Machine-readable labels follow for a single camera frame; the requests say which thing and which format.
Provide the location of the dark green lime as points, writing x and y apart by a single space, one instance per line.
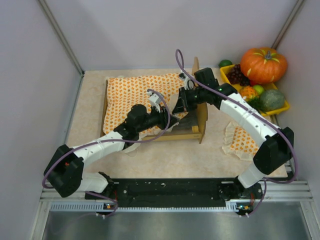
225 63

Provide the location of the wooden pet bed frame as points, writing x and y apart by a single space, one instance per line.
196 133

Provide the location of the orange pumpkin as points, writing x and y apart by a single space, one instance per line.
263 65

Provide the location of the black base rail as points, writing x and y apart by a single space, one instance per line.
179 192

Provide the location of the orange pineapple toy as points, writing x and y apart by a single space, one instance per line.
251 96

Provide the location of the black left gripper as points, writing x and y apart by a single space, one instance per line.
164 119

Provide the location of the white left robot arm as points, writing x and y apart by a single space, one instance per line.
65 171

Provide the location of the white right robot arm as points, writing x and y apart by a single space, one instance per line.
275 145

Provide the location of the duck print pillow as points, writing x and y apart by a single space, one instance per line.
239 142

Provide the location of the red tomato under pumpkin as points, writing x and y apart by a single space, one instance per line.
253 83

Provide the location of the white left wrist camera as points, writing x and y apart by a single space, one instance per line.
155 100

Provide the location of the grey bed base fabric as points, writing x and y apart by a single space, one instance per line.
186 123

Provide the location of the green melon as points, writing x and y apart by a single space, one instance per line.
271 100

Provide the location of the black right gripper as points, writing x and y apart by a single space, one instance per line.
183 99

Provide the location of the dark purple grape bunch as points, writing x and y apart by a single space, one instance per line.
235 76

